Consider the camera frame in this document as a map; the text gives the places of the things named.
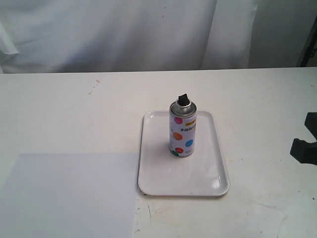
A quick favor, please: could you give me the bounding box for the white backdrop curtain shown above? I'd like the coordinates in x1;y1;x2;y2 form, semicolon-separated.
0;0;317;73

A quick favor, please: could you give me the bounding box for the white spray paint can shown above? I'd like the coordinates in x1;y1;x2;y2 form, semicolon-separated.
169;94;198;158

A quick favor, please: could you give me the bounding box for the white plastic tray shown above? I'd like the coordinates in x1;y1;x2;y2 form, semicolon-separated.
138;111;230;197

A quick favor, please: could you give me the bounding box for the black metal stand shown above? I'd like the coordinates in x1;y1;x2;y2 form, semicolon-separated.
299;24;317;67

